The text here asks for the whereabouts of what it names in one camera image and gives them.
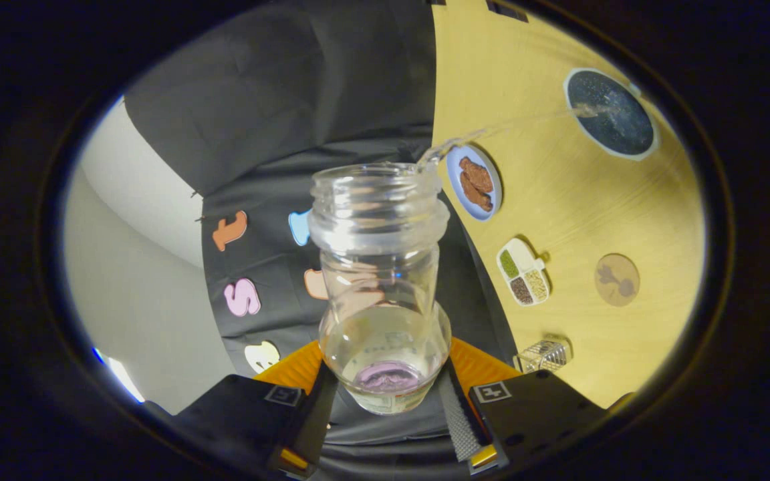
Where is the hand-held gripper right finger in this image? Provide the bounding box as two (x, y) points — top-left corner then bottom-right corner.
(438, 337), (610, 476)

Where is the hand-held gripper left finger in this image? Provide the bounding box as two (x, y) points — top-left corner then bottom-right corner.
(174, 339), (339, 478)

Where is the clear plastic bottle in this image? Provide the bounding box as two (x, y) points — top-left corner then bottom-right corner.
(307, 162), (453, 416)

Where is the round wooden coaster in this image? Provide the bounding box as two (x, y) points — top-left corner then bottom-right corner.
(594, 253), (641, 307)

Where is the white cup with dark inside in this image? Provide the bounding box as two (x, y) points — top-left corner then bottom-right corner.
(563, 67), (660, 162)

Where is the clear ribbed square container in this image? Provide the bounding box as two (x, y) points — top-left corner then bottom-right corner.
(513, 336), (573, 375)

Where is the white divided dish of grains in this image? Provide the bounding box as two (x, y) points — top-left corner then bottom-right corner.
(496, 238), (551, 307)

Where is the light blue plate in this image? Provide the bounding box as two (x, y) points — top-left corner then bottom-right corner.
(446, 145), (503, 221)

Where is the wooden table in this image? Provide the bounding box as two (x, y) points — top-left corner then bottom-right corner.
(430, 0), (707, 410)

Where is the black backdrop cloth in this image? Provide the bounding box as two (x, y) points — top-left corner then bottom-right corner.
(123, 0), (519, 481)

